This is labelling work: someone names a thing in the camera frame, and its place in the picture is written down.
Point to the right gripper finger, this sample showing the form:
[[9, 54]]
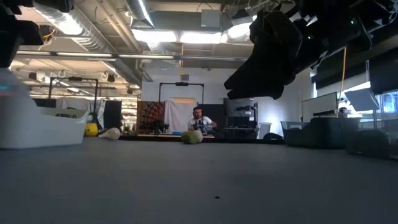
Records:
[[258, 95], [258, 76]]

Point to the tan garlic bulb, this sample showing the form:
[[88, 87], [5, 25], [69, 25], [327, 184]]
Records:
[[200, 136], [111, 133]]

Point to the green lime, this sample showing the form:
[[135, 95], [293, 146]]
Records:
[[189, 137]]

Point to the yellow lemon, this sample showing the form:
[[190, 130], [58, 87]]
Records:
[[91, 129]]

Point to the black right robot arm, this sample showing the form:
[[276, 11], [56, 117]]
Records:
[[342, 21]]

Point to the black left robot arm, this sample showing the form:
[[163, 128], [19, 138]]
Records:
[[15, 34]]

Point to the black equipment cart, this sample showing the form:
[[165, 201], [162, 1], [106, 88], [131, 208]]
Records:
[[239, 109]]

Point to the white bin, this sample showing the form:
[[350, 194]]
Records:
[[264, 130]]

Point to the bright ceiling light panel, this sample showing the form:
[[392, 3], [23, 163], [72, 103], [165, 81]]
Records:
[[154, 35], [239, 30], [200, 38]]

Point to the person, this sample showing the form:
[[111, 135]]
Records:
[[343, 112], [200, 123]]

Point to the green grey plastic basket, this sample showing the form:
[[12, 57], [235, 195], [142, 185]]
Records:
[[317, 135]]

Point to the grey ceiling box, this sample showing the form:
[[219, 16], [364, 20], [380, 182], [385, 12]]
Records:
[[211, 18]]

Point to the white hanging sheet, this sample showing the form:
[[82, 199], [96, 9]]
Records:
[[177, 115]]

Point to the dark grey table mat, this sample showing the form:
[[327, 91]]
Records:
[[199, 180]]

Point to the translucent grey plastic basket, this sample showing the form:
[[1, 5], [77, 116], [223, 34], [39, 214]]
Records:
[[370, 143]]

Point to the black upright panel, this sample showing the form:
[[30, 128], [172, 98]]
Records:
[[112, 115]]

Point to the long ceiling strip light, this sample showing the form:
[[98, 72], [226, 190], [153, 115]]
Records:
[[93, 55]]

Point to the white plastic basket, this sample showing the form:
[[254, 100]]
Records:
[[46, 130]]

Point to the black gantry frame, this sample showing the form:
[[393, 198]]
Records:
[[182, 84], [74, 79]]

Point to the patterned wall tapestry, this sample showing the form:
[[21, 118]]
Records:
[[150, 116]]

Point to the black aluminium table frame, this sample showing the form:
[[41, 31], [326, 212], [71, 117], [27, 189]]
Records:
[[149, 137]]

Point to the silver ventilation duct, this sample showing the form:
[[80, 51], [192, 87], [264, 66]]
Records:
[[140, 12], [81, 34]]

